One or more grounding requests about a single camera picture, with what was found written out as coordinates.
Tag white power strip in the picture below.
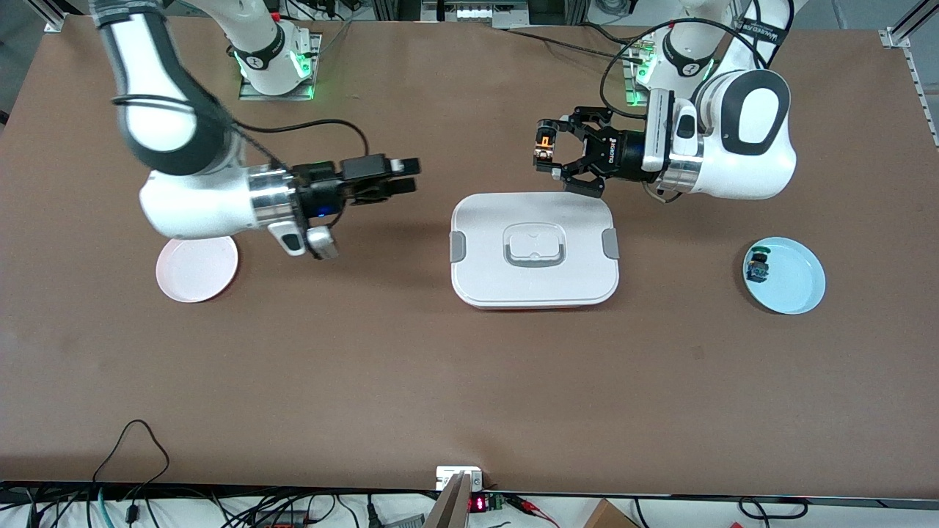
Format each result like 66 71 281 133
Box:
455 6 529 23

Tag pink round plate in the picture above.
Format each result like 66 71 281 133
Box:
156 235 240 304

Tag aluminium equipment rack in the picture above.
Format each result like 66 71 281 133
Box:
370 0 591 30

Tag black blue small component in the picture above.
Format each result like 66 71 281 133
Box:
745 248 772 285

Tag light blue round plate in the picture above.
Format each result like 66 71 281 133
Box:
742 236 827 315

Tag aluminium profile corner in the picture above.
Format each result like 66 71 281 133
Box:
28 0 68 33

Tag brown cardboard box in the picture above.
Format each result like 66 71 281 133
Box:
583 499 640 528

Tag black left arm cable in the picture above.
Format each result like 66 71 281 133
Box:
599 0 797 118

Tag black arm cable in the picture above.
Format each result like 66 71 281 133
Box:
599 0 797 118
110 94 370 173

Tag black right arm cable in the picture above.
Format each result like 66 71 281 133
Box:
110 94 370 173

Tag black cable on table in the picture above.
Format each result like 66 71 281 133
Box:
503 28 650 63

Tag black looped cable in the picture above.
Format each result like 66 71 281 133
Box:
92 419 171 501

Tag aluminium profile bracket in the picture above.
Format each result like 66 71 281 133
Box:
879 0 939 51

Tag silver camera mount bracket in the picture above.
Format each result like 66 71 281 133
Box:
436 466 483 491

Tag perforated metal rail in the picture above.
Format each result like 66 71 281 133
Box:
907 45 939 149

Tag aluminium mount bar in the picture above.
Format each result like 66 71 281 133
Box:
425 473 472 528

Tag red wires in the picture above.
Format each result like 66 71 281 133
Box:
506 495 560 528

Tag black coiled cable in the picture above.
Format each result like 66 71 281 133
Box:
737 496 809 521

